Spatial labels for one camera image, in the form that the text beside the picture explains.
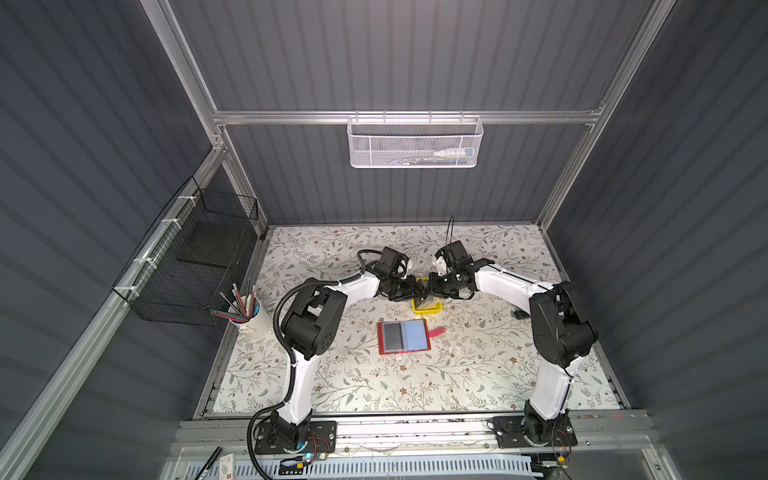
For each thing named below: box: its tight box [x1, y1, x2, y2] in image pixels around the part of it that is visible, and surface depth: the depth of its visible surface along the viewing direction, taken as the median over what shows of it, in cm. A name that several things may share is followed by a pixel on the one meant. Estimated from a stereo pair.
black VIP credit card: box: [384, 323, 404, 350], surface depth 92 cm
